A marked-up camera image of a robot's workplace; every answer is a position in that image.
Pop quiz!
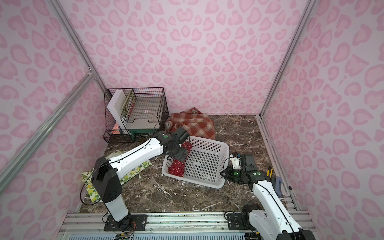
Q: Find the red polka dot skirt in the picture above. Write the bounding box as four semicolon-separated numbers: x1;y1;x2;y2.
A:
168;141;193;177

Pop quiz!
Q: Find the red plaid skirt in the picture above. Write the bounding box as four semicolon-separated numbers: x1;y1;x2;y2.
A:
165;108;216;140

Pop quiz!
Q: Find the white plastic basket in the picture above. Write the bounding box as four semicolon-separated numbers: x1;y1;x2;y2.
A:
162;136;230;189

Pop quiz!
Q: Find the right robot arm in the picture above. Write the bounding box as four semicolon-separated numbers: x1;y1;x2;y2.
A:
221;154;315;240

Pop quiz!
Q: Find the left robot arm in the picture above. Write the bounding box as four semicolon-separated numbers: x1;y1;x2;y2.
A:
91;128;190;223

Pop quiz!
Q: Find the yellow black utility knife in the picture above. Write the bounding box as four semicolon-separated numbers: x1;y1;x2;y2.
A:
267;167;274;182

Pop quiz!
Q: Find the green stand under tray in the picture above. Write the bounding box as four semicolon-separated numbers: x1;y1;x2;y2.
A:
119;127;159;141

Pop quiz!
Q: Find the white tray in basket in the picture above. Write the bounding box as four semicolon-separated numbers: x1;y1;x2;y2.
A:
121;97;164;130

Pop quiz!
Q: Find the green book in basket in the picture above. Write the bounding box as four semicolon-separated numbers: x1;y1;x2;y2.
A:
121;90;137;119

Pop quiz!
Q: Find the white foam board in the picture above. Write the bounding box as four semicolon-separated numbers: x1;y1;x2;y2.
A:
107;90;127;130

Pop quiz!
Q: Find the green lemon print skirt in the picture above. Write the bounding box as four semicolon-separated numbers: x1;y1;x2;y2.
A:
81;149;152;202

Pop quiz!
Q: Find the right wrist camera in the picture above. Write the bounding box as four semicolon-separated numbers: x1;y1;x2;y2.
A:
230;154;242;170

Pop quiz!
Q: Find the black wire basket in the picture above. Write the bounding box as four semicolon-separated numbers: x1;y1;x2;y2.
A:
103;87;169;143

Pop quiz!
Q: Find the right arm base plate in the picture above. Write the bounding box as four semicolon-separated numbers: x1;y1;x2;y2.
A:
224;211;255;231

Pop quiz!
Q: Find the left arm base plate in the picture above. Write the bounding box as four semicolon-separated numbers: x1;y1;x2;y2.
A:
104;214;148;232

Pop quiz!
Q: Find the aluminium front rail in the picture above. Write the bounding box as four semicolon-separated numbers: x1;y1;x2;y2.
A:
56;212;249;240

